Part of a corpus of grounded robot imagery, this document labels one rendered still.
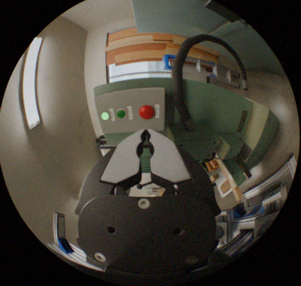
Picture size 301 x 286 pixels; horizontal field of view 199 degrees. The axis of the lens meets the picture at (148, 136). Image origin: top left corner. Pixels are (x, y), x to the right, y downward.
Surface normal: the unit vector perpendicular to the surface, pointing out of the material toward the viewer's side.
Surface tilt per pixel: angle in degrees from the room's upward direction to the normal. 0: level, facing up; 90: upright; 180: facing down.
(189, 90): 90
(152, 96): 90
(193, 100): 90
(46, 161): 180
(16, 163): 180
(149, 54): 87
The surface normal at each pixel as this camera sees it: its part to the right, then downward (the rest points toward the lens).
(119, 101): 0.01, 0.54
